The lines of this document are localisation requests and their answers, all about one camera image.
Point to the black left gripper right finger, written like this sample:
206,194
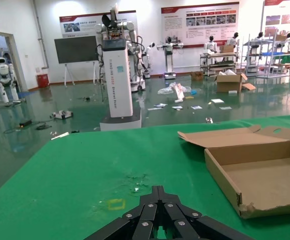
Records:
182,220

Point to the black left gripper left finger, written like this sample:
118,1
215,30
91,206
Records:
140,220

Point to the left open cardboard box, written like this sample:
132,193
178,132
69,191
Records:
260,180

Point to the large open cardboard box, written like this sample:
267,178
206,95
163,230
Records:
228,83

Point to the small closed cardboard box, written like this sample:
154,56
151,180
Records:
197,75

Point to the green table cloth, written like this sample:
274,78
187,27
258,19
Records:
72,175

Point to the white leaflet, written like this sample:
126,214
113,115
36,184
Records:
160,105
225,108
177,107
217,101
196,107
155,109

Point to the white plastic strip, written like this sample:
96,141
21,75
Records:
59,135

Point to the small yellow packet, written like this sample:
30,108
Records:
189,97

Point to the white red paper bag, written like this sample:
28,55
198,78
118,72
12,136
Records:
178,92

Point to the small blue packet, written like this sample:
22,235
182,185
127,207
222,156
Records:
194,92

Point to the white grey floor device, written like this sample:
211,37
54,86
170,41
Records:
62,115

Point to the clear plastic bag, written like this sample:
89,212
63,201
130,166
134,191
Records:
165,90

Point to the white wheeled robot hanging arms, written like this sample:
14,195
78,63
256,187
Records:
136,85

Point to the white foam block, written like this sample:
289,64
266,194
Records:
232,92

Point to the white Tianqing wheeled robot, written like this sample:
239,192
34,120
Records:
118,82

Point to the black power adapter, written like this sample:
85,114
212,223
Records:
25,123

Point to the white robot arms spread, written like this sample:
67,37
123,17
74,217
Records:
169,62

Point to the low grey cart rack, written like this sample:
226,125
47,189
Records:
217,65

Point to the small white wheeled robot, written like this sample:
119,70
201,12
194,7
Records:
148,51

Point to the red bin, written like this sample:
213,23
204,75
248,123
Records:
43,81

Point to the white humanoid torso black head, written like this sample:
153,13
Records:
211,46
233,41

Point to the black screen on stand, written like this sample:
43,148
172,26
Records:
76,48

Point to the tall metal rack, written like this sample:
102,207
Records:
270,53

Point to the white standing humanoid robot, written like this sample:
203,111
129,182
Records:
3,75

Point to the person in blue shirt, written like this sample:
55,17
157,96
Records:
7,58

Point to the wide wall poster photo row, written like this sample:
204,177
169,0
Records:
175,30

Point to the grey wall pipe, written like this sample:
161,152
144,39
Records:
41,50

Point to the grey door frame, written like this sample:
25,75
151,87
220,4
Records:
16,62

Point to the wall poster with robot photos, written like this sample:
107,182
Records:
90,22

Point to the wall poster red pictures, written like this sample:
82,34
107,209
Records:
285,27

